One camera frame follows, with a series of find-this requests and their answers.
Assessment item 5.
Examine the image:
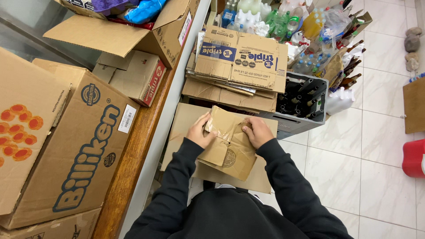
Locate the person's right hand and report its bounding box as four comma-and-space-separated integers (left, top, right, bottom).
241, 116, 276, 150

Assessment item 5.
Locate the person's left hand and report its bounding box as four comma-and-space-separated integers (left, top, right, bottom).
186, 112, 218, 149

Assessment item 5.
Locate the small brown cardboard box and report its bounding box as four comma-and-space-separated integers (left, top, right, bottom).
197, 106, 258, 182

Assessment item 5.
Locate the grey crate of dark bottles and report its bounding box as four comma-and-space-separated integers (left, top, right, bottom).
258, 71, 329, 140

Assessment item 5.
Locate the stack of flattened cardboard boxes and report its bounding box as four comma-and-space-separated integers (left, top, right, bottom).
182, 25, 289, 114

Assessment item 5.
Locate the large plain flat cardboard sheet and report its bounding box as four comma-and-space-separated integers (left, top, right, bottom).
161, 102, 279, 194

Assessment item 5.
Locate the person's black sweater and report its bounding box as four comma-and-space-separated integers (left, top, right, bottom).
166, 187, 314, 239

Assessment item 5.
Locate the white plastic jug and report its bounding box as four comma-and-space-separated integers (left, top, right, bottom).
326, 87, 356, 116

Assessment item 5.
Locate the heap of empty plastic bottles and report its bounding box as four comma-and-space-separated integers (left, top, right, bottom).
217, 0, 373, 91

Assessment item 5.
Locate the small cardboard box red side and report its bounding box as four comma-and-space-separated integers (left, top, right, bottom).
92, 50, 167, 108

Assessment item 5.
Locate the wooden counter edge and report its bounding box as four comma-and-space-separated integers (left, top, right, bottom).
91, 40, 191, 239

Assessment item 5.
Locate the open cardboard box with goods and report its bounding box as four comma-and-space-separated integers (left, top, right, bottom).
43, 0, 200, 70

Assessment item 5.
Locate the brown cardboard panel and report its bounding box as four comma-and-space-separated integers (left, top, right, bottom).
402, 77, 425, 135

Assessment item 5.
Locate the red plastic container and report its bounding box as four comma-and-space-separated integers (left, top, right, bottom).
401, 139, 425, 178

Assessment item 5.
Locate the large blue-lettered cardboard box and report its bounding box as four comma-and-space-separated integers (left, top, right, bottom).
0, 58, 141, 230

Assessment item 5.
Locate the plain cardboard box black print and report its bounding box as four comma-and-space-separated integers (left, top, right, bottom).
0, 207, 102, 239

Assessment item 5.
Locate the cardboard box with orange print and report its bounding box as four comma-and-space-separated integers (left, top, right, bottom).
0, 46, 72, 216

